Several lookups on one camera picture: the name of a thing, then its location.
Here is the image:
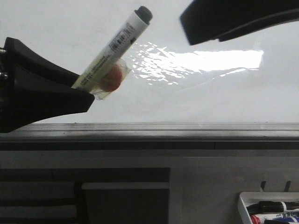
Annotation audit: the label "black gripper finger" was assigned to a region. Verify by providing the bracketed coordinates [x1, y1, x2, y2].
[180, 0, 299, 45]
[0, 37, 95, 133]

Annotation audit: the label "white marker with taped magnet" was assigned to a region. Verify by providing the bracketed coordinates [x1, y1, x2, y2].
[72, 6, 153, 99]

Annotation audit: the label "black capped whiteboard marker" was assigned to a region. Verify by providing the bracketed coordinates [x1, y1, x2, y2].
[246, 201, 299, 215]

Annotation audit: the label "red capped whiteboard marker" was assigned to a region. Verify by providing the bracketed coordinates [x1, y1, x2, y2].
[250, 213, 299, 224]

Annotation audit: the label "black felt storage pockets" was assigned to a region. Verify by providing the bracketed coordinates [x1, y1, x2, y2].
[0, 168, 170, 224]

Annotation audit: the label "white plastic marker tray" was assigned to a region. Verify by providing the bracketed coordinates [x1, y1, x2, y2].
[237, 192, 299, 224]

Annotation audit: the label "white whiteboard with frame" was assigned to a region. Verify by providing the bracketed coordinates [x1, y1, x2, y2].
[0, 0, 299, 151]

